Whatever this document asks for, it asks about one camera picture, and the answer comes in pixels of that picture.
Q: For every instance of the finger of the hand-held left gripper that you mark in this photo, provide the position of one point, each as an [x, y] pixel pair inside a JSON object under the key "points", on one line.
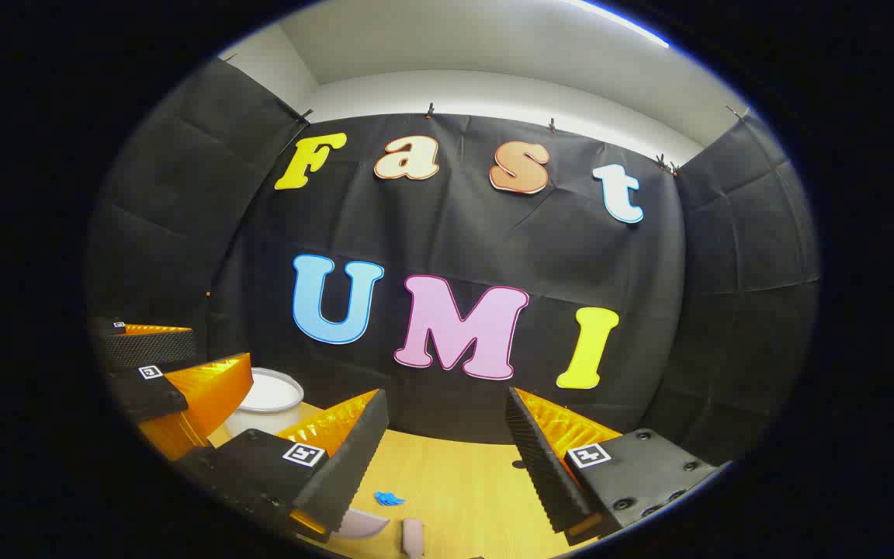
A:
{"points": [[152, 349], [148, 396]]}

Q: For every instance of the black backdrop cloth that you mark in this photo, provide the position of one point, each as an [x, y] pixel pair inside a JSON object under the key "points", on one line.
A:
{"points": [[493, 233]]}

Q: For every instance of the wooden desktop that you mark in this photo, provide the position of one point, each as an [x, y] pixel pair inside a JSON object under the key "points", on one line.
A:
{"points": [[462, 481]]}

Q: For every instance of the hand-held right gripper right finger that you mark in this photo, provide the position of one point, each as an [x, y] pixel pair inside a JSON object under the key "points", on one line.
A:
{"points": [[544, 466]]}

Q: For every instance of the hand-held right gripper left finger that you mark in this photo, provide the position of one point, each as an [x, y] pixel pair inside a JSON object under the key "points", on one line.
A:
{"points": [[346, 466]]}

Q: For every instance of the grey plastic dustpan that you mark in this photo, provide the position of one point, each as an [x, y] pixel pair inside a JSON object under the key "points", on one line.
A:
{"points": [[362, 526]]}

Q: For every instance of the small grey broom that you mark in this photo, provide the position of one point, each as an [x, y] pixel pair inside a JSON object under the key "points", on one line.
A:
{"points": [[413, 537]]}

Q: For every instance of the bright blue paper trash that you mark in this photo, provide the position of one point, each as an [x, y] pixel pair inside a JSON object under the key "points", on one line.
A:
{"points": [[389, 498]]}

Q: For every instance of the white garbage bin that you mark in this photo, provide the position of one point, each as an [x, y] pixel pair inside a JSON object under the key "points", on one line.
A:
{"points": [[272, 392]]}

